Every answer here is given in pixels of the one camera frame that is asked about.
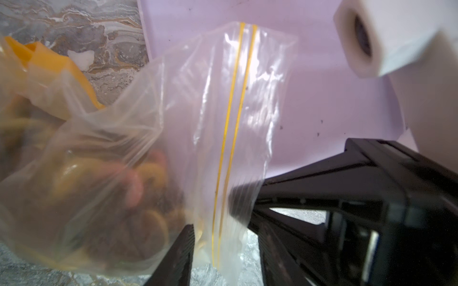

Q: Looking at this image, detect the lilac plastic tray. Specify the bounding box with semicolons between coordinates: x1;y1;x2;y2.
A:
138;1;415;177

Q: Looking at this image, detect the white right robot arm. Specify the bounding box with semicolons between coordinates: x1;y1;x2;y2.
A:
249;34;458;286

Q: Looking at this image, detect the clear ziploc bag of cookies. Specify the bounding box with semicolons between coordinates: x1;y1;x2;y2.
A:
1;22;298;285

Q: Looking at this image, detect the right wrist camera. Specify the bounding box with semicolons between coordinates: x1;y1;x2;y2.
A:
333;1;458;77

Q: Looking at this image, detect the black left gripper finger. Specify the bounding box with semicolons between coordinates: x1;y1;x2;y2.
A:
144;224;195;286

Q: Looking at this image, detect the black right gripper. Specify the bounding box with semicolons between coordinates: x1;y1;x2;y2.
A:
229;138;458;286

